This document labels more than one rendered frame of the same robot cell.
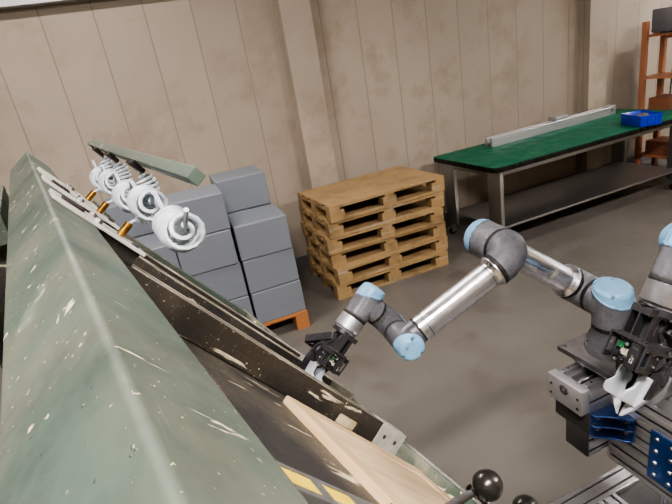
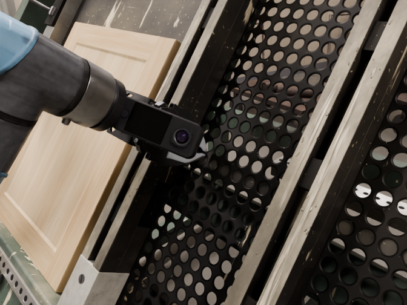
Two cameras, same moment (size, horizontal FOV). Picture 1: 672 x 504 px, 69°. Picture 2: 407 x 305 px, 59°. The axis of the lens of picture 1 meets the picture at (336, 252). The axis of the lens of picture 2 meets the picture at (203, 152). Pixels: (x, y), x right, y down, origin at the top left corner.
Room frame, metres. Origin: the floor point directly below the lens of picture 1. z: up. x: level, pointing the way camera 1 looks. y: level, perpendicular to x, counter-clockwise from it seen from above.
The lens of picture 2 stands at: (1.68, 0.03, 1.46)
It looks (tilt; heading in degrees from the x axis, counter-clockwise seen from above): 26 degrees down; 165
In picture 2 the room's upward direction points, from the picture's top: straight up
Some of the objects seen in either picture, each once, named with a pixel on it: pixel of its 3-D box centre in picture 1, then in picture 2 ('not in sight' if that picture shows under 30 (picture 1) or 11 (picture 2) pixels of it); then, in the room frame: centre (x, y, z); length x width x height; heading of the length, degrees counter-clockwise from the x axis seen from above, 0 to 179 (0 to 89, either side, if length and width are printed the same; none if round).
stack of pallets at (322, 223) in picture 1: (371, 227); not in sight; (4.64, -0.40, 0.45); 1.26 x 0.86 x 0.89; 109
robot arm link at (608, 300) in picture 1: (610, 302); not in sight; (1.31, -0.82, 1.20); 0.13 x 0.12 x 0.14; 13
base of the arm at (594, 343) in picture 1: (611, 335); not in sight; (1.31, -0.82, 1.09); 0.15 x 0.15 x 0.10
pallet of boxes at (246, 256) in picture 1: (208, 262); not in sight; (3.87, 1.08, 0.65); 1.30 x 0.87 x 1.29; 108
